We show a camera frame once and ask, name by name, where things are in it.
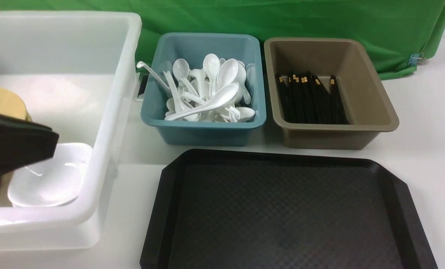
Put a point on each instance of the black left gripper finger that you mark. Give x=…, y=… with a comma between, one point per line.
x=23, y=143

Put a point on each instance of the white soup spoon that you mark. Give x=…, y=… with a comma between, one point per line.
x=220, y=99

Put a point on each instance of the stacked yellow bowls in tub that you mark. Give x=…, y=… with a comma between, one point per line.
x=13, y=106

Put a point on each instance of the white square dishes in tub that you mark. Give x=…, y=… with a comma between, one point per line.
x=53, y=182

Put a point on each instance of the large white plastic tub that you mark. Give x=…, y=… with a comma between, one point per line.
x=76, y=73

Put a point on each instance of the white ladle spoon on rim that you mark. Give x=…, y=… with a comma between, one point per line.
x=160, y=81

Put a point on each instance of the blue plastic spoon bin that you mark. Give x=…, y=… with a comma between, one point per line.
x=193, y=47

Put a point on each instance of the pile of white spoons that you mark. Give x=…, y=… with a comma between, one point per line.
x=191, y=88

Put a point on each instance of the black plastic serving tray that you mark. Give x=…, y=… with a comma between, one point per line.
x=246, y=210

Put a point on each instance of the bundle of black chopsticks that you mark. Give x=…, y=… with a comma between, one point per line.
x=305, y=100

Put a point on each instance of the brown plastic chopstick bin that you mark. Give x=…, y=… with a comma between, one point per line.
x=366, y=102

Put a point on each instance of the green backdrop cloth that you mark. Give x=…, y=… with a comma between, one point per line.
x=392, y=31

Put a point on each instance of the blue binder clip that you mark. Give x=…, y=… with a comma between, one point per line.
x=416, y=59

